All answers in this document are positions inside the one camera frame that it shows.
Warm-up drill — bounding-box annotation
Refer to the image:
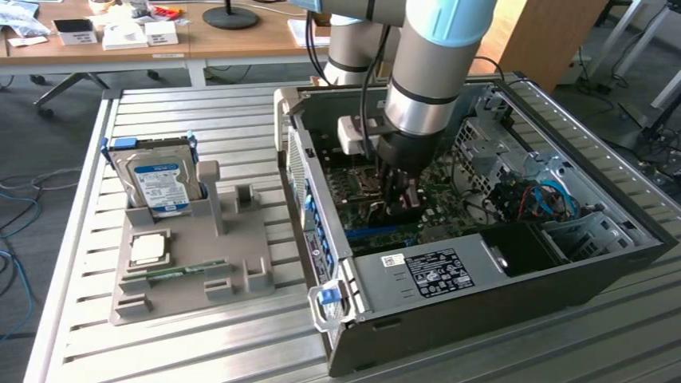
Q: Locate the white box stack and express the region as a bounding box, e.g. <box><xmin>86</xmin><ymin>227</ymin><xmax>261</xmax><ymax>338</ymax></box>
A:
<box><xmin>100</xmin><ymin>22</ymin><xmax>149</xmax><ymax>51</ymax></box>

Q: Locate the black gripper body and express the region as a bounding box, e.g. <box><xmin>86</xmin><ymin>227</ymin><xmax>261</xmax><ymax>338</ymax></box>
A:
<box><xmin>376</xmin><ymin>129</ymin><xmax>442</xmax><ymax>180</ymax></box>

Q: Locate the graphics card with metal bracket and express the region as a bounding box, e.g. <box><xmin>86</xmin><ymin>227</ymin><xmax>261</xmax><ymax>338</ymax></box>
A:
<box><xmin>365</xmin><ymin>199</ymin><xmax>426</xmax><ymax>229</ymax></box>

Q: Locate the black cable behind case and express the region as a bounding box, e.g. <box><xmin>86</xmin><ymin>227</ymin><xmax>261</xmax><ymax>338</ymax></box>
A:
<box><xmin>470</xmin><ymin>56</ymin><xmax>541</xmax><ymax>89</ymax></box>

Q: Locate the small white box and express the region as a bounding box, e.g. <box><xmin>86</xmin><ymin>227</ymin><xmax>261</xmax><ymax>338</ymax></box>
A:
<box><xmin>144</xmin><ymin>20</ymin><xmax>177</xmax><ymax>46</ymax></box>

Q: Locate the green motherboard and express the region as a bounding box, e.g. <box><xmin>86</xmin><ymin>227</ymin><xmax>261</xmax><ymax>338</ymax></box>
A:
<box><xmin>318</xmin><ymin>143</ymin><xmax>479</xmax><ymax>256</ymax></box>

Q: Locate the grey power supply unit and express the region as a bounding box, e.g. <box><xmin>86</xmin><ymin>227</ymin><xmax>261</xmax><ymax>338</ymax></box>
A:
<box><xmin>348</xmin><ymin>234</ymin><xmax>505</xmax><ymax>315</ymax></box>

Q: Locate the orange small item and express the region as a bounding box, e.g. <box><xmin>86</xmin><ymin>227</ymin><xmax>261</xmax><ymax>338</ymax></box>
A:
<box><xmin>152</xmin><ymin>6</ymin><xmax>188</xmax><ymax>23</ymax></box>

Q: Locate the black open PC case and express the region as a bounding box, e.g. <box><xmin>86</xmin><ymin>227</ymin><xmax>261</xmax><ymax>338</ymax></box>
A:
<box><xmin>273</xmin><ymin>71</ymin><xmax>679</xmax><ymax>378</ymax></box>

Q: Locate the wooden cabinet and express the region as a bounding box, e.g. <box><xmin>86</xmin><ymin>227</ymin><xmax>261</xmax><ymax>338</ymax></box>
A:
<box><xmin>475</xmin><ymin>0</ymin><xmax>610</xmax><ymax>93</ymax></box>

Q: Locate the blue expansion slot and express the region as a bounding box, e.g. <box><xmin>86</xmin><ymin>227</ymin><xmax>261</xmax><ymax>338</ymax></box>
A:
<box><xmin>345</xmin><ymin>223</ymin><xmax>398</xmax><ymax>240</ymax></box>

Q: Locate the clear plastic bag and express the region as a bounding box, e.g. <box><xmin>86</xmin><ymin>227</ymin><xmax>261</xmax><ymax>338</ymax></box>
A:
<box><xmin>0</xmin><ymin>0</ymin><xmax>52</xmax><ymax>38</ymax></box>

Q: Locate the metal CPU socket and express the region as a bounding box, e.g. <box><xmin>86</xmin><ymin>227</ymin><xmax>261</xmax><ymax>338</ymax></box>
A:
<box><xmin>349</xmin><ymin>167</ymin><xmax>387</xmax><ymax>200</ymax></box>

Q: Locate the grey wheeled desk leg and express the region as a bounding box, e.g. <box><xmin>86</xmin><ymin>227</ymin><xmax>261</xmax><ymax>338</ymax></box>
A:
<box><xmin>30</xmin><ymin>71</ymin><xmax>164</xmax><ymax>119</ymax></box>

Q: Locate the blue disk wire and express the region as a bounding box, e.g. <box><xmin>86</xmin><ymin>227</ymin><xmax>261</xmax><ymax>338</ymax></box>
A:
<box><xmin>530</xmin><ymin>180</ymin><xmax>581</xmax><ymax>221</ymax></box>

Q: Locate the white table frame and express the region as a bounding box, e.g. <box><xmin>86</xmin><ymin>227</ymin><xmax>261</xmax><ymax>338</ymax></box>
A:
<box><xmin>582</xmin><ymin>0</ymin><xmax>681</xmax><ymax>109</ymax></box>

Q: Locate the silver CPU chip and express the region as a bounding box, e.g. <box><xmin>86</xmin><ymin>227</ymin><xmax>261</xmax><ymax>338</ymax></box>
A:
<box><xmin>129</xmin><ymin>235</ymin><xmax>166</xmax><ymax>267</ymax></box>

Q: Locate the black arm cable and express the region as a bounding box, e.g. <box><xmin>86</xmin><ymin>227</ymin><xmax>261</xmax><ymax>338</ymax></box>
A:
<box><xmin>305</xmin><ymin>10</ymin><xmax>398</xmax><ymax>160</ymax></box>

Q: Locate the red disk wire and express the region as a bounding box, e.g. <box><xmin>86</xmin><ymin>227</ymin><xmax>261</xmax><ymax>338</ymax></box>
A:
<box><xmin>519</xmin><ymin>185</ymin><xmax>539</xmax><ymax>221</ymax></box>

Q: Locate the black round lamp base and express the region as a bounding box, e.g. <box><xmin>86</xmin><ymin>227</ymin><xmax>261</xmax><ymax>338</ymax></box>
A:
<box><xmin>201</xmin><ymin>0</ymin><xmax>260</xmax><ymax>30</ymax></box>

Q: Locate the silver chipset heatsink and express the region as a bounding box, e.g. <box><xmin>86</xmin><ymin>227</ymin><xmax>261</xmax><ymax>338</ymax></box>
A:
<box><xmin>419</xmin><ymin>227</ymin><xmax>454</xmax><ymax>245</ymax></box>

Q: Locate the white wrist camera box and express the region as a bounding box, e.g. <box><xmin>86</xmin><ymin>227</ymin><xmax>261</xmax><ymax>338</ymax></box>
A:
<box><xmin>337</xmin><ymin>115</ymin><xmax>394</xmax><ymax>157</ymax></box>

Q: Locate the hard disk in blue caddy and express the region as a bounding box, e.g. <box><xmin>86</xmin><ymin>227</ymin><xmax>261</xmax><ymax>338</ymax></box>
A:
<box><xmin>97</xmin><ymin>133</ymin><xmax>208</xmax><ymax>220</ymax></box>

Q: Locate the grey floor cable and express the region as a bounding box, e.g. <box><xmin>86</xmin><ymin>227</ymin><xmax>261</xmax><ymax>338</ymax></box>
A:
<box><xmin>0</xmin><ymin>166</ymin><xmax>84</xmax><ymax>192</ymax></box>

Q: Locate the grey parts rack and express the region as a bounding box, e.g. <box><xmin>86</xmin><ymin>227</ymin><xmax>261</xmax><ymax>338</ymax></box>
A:
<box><xmin>109</xmin><ymin>159</ymin><xmax>277</xmax><ymax>327</ymax></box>

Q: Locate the white paper booklet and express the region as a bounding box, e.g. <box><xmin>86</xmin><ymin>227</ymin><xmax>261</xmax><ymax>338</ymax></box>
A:
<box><xmin>286</xmin><ymin>18</ymin><xmax>330</xmax><ymax>49</ymax></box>

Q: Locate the perforated silver drive cage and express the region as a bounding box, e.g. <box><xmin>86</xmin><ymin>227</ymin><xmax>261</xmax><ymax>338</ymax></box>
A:
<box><xmin>451</xmin><ymin>115</ymin><xmax>565</xmax><ymax>208</ymax></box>

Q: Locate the blue floor cable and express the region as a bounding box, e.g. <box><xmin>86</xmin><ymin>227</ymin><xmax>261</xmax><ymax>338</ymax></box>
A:
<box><xmin>0</xmin><ymin>191</ymin><xmax>41</xmax><ymax>344</ymax></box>

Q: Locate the silver disk bay bracket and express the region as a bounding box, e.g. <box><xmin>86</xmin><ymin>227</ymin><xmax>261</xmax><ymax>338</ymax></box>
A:
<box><xmin>541</xmin><ymin>211</ymin><xmax>639</xmax><ymax>264</ymax></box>

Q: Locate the white box black top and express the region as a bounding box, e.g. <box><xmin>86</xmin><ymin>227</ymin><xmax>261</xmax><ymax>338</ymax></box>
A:
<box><xmin>52</xmin><ymin>18</ymin><xmax>98</xmax><ymax>45</ymax></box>

